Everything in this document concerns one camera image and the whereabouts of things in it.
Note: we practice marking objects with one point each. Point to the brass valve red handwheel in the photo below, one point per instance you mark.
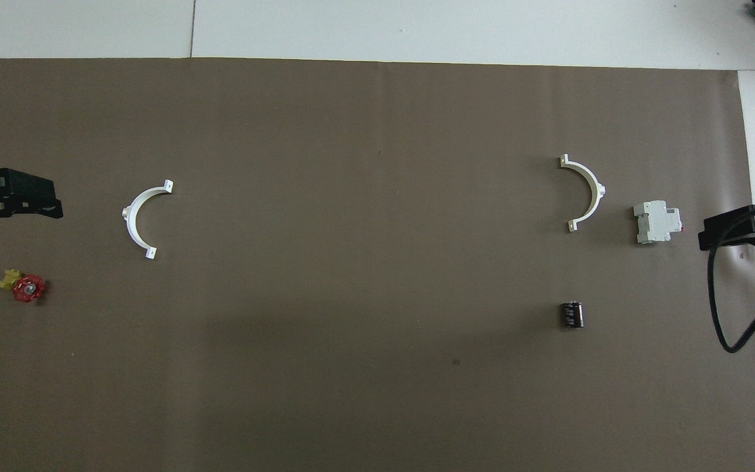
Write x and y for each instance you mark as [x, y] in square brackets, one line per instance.
[27, 288]

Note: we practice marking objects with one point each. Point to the white circuit breaker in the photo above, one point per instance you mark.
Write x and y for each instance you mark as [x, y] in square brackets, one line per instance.
[656, 223]

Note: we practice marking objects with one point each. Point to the brown paper table mat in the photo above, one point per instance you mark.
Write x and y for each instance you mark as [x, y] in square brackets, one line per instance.
[377, 393]

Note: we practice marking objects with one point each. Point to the black cylindrical capacitor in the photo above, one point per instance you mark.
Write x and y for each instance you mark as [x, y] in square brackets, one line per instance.
[572, 314]

